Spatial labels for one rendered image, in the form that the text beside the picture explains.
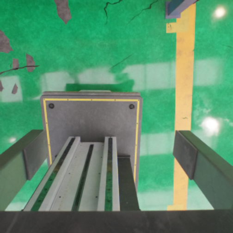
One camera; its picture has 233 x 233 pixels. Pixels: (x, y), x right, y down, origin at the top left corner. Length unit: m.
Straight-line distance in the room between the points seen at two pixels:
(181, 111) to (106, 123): 0.74
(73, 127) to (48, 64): 0.60
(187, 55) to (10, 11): 1.42
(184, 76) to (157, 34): 0.41
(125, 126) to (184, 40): 0.85
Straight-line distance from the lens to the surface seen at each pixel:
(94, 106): 1.17
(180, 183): 1.98
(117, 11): 1.51
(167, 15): 1.56
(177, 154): 0.17
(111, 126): 1.20
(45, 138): 0.17
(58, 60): 1.52
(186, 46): 1.58
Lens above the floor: 1.46
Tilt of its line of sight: 74 degrees down
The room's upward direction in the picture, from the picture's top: 175 degrees clockwise
